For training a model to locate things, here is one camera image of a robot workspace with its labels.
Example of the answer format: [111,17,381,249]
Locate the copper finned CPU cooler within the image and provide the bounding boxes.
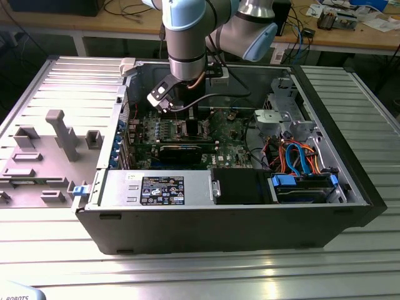
[317,8,338,31]

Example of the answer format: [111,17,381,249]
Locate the black graphics card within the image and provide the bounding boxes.
[158,144,203,165]

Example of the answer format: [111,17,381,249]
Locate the green motherboard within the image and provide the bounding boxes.
[124,107,260,171]

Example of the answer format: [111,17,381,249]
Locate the metal disk bay cage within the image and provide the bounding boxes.
[252,77,318,141]

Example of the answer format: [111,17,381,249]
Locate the wooden desk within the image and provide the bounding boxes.
[0,0,400,57]

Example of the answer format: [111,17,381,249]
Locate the grey power supply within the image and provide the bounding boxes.
[84,169,217,211]

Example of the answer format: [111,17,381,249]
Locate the black upright box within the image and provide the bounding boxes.
[276,0,292,38]

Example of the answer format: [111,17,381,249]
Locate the grey parts rack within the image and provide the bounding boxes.
[0,109,106,210]

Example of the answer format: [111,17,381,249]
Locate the black PC case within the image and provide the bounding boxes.
[74,56,388,256]

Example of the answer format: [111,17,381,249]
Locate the hard disk in blue carrier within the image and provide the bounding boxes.
[267,172,341,206]

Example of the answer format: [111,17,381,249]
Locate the dark flat case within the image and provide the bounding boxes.
[9,0,101,17]

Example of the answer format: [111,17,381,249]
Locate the grey metal box part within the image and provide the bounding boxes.
[334,11,359,31]

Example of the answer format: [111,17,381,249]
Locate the blue box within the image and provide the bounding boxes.
[349,0,390,10]

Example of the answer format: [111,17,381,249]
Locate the white papers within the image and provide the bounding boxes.
[359,17,399,32]

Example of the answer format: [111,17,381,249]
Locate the pale teach pendant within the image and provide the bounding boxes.
[0,279,48,300]

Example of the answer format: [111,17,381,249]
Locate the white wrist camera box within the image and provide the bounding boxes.
[146,74,176,114]
[209,66,231,88]

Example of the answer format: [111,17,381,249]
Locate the black camera cable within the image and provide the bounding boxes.
[170,61,253,112]

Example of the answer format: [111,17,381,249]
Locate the thin black wire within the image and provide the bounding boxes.
[231,98,258,113]

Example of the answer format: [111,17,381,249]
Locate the red black twisted wire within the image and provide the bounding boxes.
[122,102,140,126]

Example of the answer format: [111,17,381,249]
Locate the thick black cable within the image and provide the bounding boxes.
[242,114,266,171]

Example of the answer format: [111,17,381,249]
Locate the orange wire bundle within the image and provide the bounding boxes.
[267,139,324,176]

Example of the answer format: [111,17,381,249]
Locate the blue data cable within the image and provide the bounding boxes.
[284,142,312,176]

